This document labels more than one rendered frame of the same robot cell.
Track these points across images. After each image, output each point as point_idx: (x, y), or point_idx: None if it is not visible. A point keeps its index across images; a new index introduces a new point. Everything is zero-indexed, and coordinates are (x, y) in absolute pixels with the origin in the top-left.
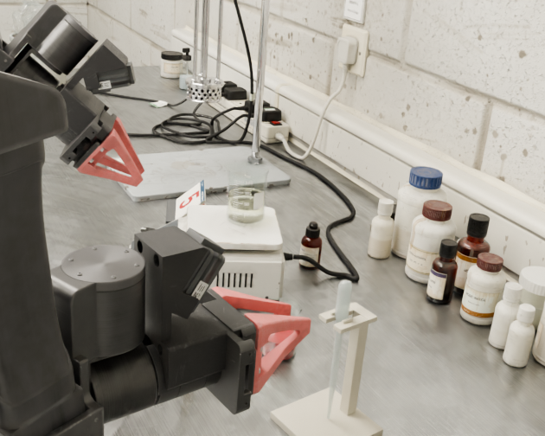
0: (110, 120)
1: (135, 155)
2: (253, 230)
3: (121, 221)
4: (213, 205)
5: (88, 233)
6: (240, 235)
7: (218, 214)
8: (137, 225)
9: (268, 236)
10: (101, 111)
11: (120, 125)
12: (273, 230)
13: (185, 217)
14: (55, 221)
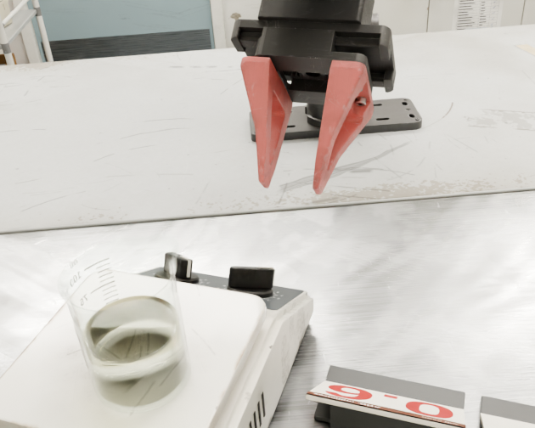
0: (298, 47)
1: (318, 148)
2: (75, 375)
3: (487, 328)
4: (247, 337)
5: (432, 280)
6: (67, 345)
7: (189, 334)
8: (469, 349)
9: (27, 394)
10: (322, 29)
11: (329, 76)
12: (48, 415)
13: (269, 317)
14: (487, 248)
